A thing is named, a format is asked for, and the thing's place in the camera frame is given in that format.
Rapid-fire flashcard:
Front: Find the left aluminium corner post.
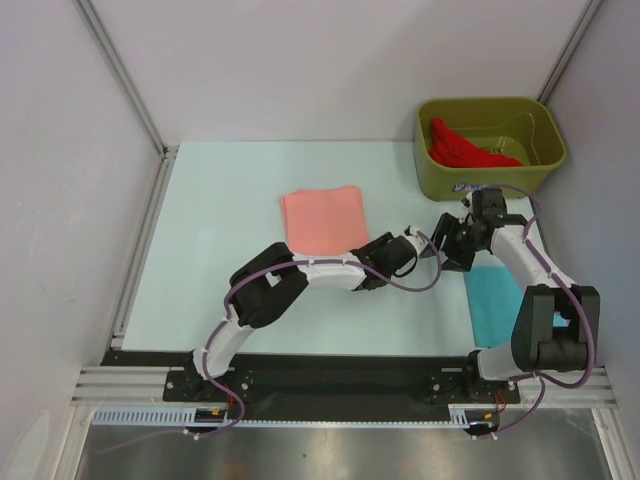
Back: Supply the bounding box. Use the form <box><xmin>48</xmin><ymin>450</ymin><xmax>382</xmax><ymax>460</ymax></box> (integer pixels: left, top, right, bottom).
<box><xmin>72</xmin><ymin>0</ymin><xmax>177</xmax><ymax>159</ymax></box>

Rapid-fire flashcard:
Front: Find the aluminium front frame rail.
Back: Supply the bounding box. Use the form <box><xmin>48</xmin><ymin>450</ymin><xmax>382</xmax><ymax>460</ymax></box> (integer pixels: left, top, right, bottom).
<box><xmin>69</xmin><ymin>367</ymin><xmax>614</xmax><ymax>407</ymax></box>

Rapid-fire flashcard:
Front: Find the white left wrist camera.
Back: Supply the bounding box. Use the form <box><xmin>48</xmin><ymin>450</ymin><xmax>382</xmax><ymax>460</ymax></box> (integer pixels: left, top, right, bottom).
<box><xmin>403</xmin><ymin>226</ymin><xmax>430</xmax><ymax>257</ymax></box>

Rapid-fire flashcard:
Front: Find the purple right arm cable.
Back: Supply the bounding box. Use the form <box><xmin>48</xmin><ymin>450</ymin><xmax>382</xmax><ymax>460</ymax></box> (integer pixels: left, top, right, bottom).
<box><xmin>459</xmin><ymin>183</ymin><xmax>599</xmax><ymax>441</ymax></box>

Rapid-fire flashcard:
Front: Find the pink t shirt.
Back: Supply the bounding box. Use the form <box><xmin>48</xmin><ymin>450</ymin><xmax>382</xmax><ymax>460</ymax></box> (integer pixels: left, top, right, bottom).
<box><xmin>280</xmin><ymin>185</ymin><xmax>370</xmax><ymax>256</ymax></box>

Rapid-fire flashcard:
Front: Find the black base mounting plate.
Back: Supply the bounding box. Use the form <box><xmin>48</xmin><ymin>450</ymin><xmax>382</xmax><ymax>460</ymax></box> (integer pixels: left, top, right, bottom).
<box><xmin>102</xmin><ymin>350</ymin><xmax>521</xmax><ymax>423</ymax></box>

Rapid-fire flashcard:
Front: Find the red t shirt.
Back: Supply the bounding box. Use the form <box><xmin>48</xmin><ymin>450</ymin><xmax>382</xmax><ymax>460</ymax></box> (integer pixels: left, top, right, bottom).
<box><xmin>428</xmin><ymin>118</ymin><xmax>522</xmax><ymax>169</ymax></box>

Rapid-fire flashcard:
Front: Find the folded blue t shirt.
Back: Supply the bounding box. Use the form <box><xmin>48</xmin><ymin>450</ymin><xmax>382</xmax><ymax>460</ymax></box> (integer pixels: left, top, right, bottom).
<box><xmin>464</xmin><ymin>264</ymin><xmax>571</xmax><ymax>351</ymax></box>

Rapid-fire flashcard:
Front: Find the right aluminium corner post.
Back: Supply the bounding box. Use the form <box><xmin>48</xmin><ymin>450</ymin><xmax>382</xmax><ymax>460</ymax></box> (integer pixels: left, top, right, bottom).
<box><xmin>537</xmin><ymin>0</ymin><xmax>606</xmax><ymax>105</ymax></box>

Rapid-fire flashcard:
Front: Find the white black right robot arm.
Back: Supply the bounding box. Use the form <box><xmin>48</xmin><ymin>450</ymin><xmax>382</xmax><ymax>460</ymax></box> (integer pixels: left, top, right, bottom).
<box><xmin>431</xmin><ymin>185</ymin><xmax>600</xmax><ymax>401</ymax></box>

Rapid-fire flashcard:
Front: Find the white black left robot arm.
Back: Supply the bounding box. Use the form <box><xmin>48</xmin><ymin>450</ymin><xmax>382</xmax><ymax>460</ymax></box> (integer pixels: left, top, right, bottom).
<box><xmin>184</xmin><ymin>227</ymin><xmax>427</xmax><ymax>400</ymax></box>

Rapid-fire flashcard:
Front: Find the white slotted cable duct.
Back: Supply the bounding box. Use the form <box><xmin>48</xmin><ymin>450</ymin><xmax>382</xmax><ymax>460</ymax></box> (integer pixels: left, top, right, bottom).
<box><xmin>91</xmin><ymin>406</ymin><xmax>496</xmax><ymax>429</ymax></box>

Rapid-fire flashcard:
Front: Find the olive green plastic bin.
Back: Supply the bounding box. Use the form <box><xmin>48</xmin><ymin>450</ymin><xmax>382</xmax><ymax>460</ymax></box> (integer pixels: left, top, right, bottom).
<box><xmin>413</xmin><ymin>97</ymin><xmax>567</xmax><ymax>201</ymax></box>

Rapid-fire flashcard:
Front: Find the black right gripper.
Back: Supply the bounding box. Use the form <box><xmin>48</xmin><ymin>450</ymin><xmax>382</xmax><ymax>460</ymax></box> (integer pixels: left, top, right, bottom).
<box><xmin>420</xmin><ymin>212</ymin><xmax>485</xmax><ymax>272</ymax></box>

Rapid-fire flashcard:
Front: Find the aluminium corner post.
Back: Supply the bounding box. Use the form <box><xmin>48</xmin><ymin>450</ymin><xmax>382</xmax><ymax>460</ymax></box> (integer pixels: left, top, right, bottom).
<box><xmin>72</xmin><ymin>0</ymin><xmax>177</xmax><ymax>159</ymax></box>
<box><xmin>537</xmin><ymin>0</ymin><xmax>606</xmax><ymax>105</ymax></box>

